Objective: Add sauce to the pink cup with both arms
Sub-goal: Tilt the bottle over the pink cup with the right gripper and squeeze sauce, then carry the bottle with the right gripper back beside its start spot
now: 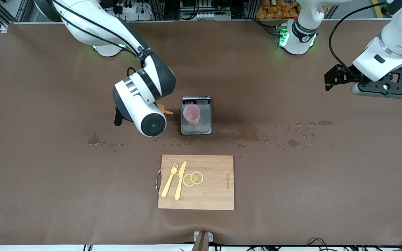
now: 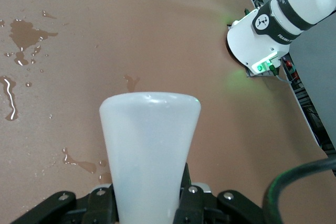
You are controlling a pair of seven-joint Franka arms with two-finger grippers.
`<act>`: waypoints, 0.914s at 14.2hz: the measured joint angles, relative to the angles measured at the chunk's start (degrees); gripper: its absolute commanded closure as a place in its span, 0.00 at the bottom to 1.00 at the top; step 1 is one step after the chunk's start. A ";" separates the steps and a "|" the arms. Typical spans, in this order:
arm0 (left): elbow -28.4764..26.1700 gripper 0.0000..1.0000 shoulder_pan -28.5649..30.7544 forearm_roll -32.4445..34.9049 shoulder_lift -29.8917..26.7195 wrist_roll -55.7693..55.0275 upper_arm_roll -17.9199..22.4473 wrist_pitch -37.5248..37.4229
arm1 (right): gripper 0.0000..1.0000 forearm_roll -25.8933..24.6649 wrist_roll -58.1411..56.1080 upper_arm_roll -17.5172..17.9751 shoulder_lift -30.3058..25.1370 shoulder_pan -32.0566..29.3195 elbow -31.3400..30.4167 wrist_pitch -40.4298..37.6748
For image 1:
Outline pink plastic cup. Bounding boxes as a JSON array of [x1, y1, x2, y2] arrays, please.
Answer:
[[183, 105, 201, 125]]

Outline sauce bottle with orange cap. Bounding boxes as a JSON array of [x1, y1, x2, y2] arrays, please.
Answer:
[[157, 103, 174, 115]]

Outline orange snack bags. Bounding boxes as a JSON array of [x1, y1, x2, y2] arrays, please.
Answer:
[[256, 0, 301, 20]]

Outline brown table mat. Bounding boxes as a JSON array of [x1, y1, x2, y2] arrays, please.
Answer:
[[0, 19, 402, 246]]

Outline silver kitchen scale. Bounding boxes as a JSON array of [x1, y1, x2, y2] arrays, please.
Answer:
[[181, 96, 212, 136]]

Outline white connector strip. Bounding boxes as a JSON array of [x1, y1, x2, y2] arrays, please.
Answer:
[[196, 12, 231, 20]]

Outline wooden cutting board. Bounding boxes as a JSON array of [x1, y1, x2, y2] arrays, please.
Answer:
[[156, 154, 235, 211]]

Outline yellow plastic knife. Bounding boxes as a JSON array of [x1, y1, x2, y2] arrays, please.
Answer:
[[174, 161, 187, 201]]

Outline yellow plastic fork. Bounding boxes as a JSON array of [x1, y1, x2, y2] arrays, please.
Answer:
[[161, 162, 179, 198]]

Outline white power strip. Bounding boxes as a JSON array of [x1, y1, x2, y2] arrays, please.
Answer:
[[112, 3, 152, 21]]

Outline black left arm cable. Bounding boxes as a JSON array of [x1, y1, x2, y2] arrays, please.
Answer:
[[328, 2, 386, 73]]

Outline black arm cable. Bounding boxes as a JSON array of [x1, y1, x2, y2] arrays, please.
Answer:
[[328, 2, 386, 73], [51, 0, 146, 76]]

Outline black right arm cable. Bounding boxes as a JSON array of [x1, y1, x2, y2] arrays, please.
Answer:
[[51, 0, 146, 76]]

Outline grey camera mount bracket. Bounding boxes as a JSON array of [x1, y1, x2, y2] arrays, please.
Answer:
[[193, 231, 214, 251]]

